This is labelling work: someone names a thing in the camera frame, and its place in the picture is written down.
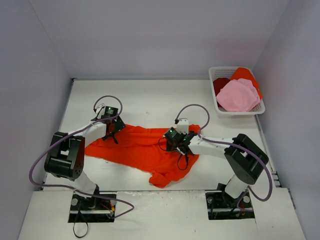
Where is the orange t shirt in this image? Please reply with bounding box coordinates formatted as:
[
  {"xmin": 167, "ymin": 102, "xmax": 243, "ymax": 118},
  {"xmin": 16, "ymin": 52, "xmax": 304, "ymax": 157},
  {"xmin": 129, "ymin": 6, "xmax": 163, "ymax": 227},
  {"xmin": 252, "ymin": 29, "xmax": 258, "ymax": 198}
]
[
  {"xmin": 230, "ymin": 67, "xmax": 263, "ymax": 99},
  {"xmin": 85, "ymin": 124, "xmax": 199, "ymax": 188}
]

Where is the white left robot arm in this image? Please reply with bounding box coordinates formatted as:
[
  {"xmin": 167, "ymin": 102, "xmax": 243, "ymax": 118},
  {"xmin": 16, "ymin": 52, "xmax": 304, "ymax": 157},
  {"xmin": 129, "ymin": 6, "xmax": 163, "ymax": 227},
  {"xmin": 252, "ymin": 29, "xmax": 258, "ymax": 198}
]
[{"xmin": 44, "ymin": 104, "xmax": 126, "ymax": 210}]

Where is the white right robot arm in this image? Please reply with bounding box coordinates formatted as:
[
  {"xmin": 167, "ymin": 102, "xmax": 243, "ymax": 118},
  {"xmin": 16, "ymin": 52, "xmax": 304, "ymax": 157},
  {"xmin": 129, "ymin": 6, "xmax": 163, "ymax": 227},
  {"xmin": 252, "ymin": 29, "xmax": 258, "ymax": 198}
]
[{"xmin": 163, "ymin": 127, "xmax": 273, "ymax": 206}]

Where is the dark red t shirt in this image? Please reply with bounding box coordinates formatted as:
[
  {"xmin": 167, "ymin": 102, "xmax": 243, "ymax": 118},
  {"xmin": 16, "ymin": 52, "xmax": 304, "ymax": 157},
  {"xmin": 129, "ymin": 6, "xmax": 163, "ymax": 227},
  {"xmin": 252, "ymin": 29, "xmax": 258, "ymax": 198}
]
[{"xmin": 212, "ymin": 77, "xmax": 231, "ymax": 96}]

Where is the white plastic basket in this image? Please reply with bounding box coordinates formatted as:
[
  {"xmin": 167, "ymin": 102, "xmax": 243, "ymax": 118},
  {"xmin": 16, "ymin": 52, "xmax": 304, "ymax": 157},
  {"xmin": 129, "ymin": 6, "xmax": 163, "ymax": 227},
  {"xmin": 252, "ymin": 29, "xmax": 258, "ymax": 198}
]
[{"xmin": 208, "ymin": 66, "xmax": 266, "ymax": 116}]

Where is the pink t shirt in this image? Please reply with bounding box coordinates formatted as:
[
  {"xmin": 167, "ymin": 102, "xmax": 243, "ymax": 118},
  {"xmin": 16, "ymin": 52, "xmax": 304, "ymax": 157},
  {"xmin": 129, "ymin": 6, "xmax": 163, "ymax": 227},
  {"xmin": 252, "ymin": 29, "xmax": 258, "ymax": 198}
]
[{"xmin": 216, "ymin": 78, "xmax": 261, "ymax": 112}]

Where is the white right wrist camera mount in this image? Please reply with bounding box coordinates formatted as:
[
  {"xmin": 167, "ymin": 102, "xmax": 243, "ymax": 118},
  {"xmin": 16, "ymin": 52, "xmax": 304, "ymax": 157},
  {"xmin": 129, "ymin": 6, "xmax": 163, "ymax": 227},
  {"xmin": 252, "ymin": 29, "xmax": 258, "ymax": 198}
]
[{"xmin": 174, "ymin": 118, "xmax": 189, "ymax": 135}]

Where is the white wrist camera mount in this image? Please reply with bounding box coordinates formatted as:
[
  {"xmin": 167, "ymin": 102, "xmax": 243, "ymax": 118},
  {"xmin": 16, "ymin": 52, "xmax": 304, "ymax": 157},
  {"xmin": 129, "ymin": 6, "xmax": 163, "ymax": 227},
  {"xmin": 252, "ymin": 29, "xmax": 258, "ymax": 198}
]
[
  {"xmin": 94, "ymin": 103, "xmax": 106, "ymax": 121},
  {"xmin": 174, "ymin": 118, "xmax": 189, "ymax": 135}
]

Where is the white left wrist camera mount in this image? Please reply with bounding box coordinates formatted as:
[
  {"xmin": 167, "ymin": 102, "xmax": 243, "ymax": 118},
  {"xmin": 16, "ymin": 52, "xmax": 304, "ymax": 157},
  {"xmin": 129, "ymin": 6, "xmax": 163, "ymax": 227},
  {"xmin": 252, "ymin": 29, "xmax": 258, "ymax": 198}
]
[{"xmin": 94, "ymin": 103, "xmax": 106, "ymax": 121}]

